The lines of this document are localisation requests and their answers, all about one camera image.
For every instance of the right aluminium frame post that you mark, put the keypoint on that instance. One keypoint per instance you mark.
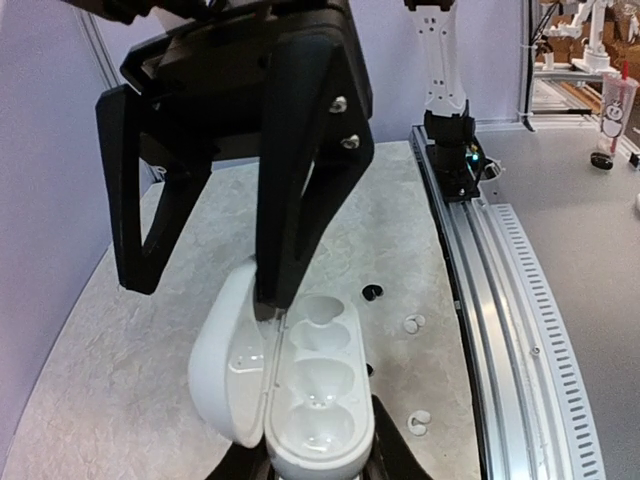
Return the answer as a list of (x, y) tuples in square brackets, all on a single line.
[(527, 50)]

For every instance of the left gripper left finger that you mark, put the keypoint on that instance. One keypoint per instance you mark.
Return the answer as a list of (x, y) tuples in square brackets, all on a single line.
[(242, 463)]

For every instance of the aluminium front rail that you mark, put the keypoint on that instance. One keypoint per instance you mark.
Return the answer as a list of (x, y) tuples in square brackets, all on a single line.
[(533, 416)]

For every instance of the white earbud charging case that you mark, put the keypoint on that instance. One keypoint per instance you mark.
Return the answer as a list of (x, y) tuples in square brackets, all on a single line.
[(298, 383)]

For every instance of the cardboard boxes pile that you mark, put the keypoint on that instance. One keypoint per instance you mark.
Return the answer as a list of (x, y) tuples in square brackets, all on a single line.
[(591, 36)]

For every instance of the white earbud left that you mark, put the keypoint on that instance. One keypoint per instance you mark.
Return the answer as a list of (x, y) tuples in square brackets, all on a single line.
[(418, 422)]

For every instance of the bubble tea cup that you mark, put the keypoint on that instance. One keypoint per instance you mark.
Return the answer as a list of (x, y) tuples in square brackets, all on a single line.
[(617, 100)]

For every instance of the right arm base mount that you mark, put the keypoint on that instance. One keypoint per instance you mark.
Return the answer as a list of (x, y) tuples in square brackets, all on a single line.
[(461, 172)]

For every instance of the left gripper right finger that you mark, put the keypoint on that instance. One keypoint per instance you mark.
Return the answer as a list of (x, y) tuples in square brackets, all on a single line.
[(390, 457)]

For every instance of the aluminium frame post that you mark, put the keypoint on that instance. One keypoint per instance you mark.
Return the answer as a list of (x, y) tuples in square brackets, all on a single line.
[(98, 49), (527, 50)]

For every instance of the left aluminium frame post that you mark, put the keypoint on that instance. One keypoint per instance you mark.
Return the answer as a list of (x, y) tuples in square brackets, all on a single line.
[(98, 49)]

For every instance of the white earbud right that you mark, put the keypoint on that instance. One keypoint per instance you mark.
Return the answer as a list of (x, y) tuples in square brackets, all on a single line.
[(413, 323)]

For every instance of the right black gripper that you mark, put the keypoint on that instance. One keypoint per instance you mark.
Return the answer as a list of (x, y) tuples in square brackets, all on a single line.
[(235, 85)]

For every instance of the white earbud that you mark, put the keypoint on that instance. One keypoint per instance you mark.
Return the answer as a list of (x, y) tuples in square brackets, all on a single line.
[(418, 422), (413, 323)]

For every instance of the black earbud left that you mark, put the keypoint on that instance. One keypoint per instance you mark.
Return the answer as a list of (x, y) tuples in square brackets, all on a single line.
[(372, 292)]

